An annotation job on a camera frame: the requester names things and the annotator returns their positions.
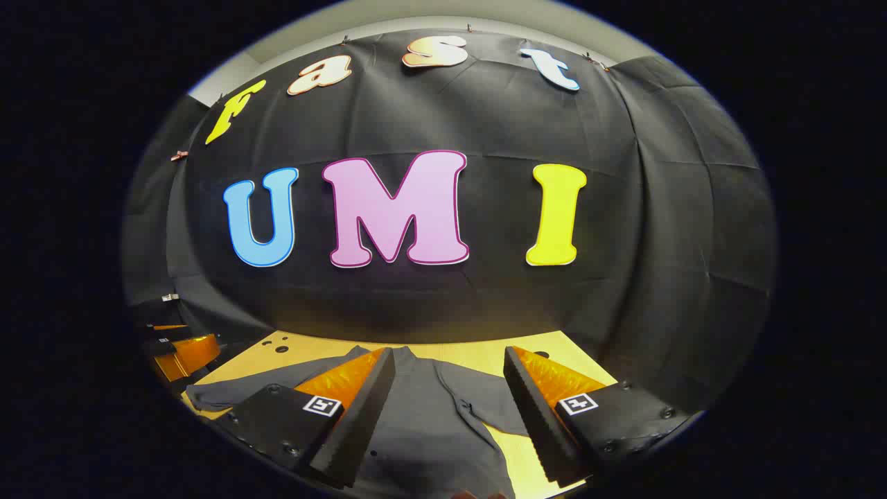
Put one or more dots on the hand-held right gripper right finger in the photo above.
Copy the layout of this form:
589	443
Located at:
537	423

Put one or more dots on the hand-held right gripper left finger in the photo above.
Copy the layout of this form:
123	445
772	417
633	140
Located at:
360	423

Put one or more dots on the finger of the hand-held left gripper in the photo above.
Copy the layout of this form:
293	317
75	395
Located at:
190	352
170	326

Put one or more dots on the black backdrop cloth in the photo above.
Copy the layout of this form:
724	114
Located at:
485	111

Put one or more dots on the grey button shirt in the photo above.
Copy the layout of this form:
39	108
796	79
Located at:
429	430

